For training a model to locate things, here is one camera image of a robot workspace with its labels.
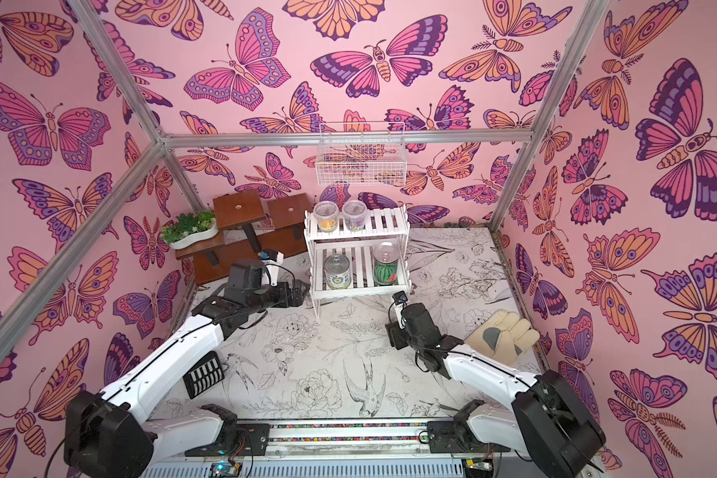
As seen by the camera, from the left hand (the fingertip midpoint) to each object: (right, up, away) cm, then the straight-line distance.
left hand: (299, 283), depth 82 cm
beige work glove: (+60, -17, +8) cm, 63 cm away
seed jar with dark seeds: (+16, +19, -4) cm, 24 cm away
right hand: (+26, -12, +5) cm, 29 cm away
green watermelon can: (+24, +6, -2) cm, 25 cm away
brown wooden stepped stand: (-24, +16, +21) cm, 36 cm away
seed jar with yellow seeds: (+8, +19, -4) cm, 21 cm away
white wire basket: (+16, +40, +14) cm, 46 cm away
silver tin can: (+11, +3, +2) cm, 11 cm away
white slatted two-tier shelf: (+16, +8, +15) cm, 23 cm away
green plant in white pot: (-37, +16, +10) cm, 41 cm away
